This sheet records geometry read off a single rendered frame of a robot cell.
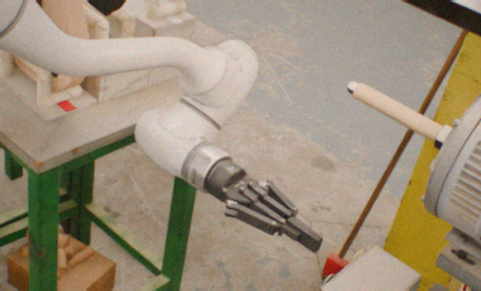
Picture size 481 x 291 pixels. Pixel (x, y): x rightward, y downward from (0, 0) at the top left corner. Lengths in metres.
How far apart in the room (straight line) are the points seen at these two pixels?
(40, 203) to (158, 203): 1.31
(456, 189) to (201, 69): 0.50
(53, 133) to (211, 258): 1.22
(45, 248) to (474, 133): 1.04
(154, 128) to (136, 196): 1.58
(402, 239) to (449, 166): 1.43
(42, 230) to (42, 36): 0.71
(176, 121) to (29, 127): 0.44
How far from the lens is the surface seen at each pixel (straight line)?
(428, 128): 1.23
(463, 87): 2.19
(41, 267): 1.73
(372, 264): 1.11
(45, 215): 1.62
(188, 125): 1.29
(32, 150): 1.54
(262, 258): 2.70
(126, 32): 1.72
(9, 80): 1.77
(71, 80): 1.58
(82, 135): 1.59
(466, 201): 1.13
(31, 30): 1.02
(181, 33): 1.79
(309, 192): 3.09
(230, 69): 1.29
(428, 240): 2.47
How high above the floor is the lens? 1.84
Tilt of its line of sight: 34 degrees down
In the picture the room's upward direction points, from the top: 12 degrees clockwise
